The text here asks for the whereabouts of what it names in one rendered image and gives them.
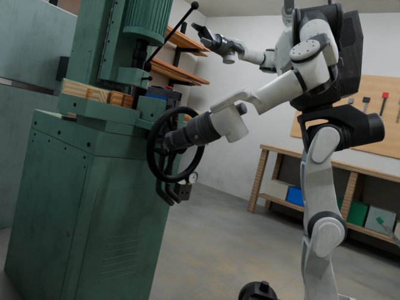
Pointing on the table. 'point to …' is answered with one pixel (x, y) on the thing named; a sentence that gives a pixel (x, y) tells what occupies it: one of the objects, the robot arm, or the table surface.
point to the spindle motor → (147, 21)
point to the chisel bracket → (132, 77)
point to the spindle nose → (140, 53)
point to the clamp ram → (138, 96)
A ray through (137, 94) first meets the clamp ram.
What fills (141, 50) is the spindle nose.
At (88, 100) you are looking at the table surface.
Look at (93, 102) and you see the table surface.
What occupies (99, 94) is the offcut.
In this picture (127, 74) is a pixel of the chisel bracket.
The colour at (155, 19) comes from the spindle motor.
